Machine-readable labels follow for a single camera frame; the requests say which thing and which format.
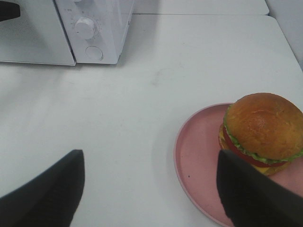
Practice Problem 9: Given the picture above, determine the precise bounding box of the white timer knob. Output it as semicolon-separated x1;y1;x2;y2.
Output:
74;17;97;40

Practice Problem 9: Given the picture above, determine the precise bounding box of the white microwave door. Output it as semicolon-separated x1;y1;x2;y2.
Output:
0;0;75;65

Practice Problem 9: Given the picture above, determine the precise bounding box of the burger with lettuce and cheese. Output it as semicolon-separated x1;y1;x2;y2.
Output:
218;93;303;175

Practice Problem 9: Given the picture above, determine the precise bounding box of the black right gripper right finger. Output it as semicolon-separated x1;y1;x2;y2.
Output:
216;149;303;227

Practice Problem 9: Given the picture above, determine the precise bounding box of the pink round plate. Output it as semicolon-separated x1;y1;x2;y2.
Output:
174;102;303;227

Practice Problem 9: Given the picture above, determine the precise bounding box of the round white door button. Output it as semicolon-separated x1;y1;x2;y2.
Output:
86;46;103;60

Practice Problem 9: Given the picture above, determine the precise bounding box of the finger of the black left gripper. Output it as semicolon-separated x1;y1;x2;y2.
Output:
0;0;20;22

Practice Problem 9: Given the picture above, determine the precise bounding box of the white microwave oven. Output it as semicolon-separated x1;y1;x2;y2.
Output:
0;0;135;66

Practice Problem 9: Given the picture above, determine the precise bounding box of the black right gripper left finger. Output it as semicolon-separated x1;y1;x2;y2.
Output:
0;150;85;227

